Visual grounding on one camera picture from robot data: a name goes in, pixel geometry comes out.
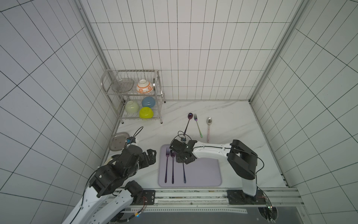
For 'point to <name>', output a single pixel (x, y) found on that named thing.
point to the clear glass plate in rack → (122, 85)
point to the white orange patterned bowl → (143, 87)
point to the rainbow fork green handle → (196, 119)
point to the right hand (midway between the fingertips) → (176, 161)
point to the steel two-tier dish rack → (134, 94)
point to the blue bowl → (148, 101)
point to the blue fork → (184, 174)
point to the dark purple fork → (168, 153)
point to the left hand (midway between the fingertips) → (146, 158)
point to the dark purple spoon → (173, 154)
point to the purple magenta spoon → (189, 116)
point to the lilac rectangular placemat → (201, 172)
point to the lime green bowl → (146, 112)
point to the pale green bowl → (132, 107)
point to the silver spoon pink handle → (209, 122)
